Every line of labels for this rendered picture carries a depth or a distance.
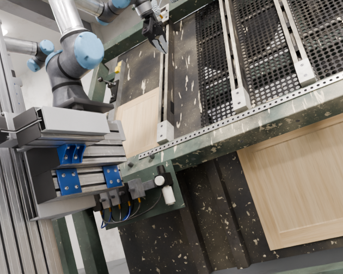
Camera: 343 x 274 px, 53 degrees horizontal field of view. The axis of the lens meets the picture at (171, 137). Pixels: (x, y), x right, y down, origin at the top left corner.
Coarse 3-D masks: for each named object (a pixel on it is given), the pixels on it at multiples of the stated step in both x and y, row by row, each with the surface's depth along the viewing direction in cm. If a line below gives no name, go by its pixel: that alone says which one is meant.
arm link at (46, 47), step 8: (8, 40) 171; (16, 40) 173; (24, 40) 177; (48, 40) 182; (8, 48) 172; (16, 48) 174; (24, 48) 176; (32, 48) 178; (40, 48) 180; (48, 48) 180; (40, 56) 183
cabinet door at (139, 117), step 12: (144, 96) 216; (156, 96) 209; (120, 108) 225; (132, 108) 217; (144, 108) 210; (156, 108) 202; (120, 120) 217; (132, 120) 210; (144, 120) 203; (156, 120) 196; (132, 132) 204; (144, 132) 197; (156, 132) 190; (132, 144) 197; (144, 144) 191; (156, 144) 185; (132, 156) 191
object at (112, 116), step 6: (120, 66) 251; (120, 72) 246; (120, 78) 243; (120, 84) 241; (120, 90) 238; (120, 96) 235; (114, 102) 229; (114, 108) 225; (114, 114) 222; (114, 120) 219
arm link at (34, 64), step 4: (28, 60) 189; (32, 60) 189; (36, 60) 188; (28, 64) 190; (32, 64) 189; (36, 64) 190; (40, 64) 190; (44, 64) 192; (32, 68) 191; (36, 68) 191; (40, 68) 194
